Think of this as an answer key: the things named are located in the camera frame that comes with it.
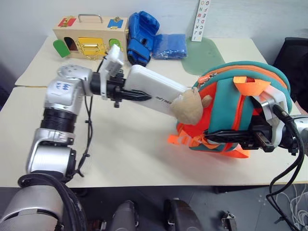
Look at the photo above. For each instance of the orange and teal backpack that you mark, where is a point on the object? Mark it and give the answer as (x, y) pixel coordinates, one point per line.
(223, 106)

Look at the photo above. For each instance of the white alphabet letter board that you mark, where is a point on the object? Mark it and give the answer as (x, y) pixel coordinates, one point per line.
(201, 21)

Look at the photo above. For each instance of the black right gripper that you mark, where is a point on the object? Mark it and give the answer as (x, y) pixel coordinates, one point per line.
(258, 142)

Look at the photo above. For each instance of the black office chair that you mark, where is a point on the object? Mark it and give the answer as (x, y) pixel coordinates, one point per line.
(293, 62)

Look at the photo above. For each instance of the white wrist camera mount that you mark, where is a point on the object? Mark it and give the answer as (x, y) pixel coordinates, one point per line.
(113, 60)
(280, 96)

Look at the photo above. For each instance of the folded blue cloth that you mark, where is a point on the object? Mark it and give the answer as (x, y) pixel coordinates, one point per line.
(169, 47)

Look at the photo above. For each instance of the small dark metal shape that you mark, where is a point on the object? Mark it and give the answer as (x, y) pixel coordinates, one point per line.
(228, 220)

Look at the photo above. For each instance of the grey rounded shape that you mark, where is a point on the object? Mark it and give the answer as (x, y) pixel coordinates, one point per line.
(125, 217)

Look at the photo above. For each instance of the blue boxing glove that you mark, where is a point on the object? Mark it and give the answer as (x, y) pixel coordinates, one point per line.
(140, 36)

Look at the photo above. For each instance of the black rounded shape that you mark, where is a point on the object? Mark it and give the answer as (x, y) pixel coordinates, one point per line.
(183, 215)

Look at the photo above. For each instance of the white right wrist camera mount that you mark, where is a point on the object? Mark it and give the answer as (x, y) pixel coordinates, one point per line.
(280, 96)

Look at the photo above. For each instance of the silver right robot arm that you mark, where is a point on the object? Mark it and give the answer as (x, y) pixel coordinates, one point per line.
(300, 126)

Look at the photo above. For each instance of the translucent green mat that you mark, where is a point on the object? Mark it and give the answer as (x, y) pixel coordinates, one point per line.
(204, 55)

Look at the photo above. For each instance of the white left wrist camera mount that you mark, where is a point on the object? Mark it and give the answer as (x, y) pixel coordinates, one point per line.
(113, 60)

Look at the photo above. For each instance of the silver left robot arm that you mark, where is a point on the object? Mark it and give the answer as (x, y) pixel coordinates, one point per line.
(60, 96)

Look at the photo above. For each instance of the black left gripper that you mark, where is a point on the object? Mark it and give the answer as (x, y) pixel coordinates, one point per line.
(115, 91)

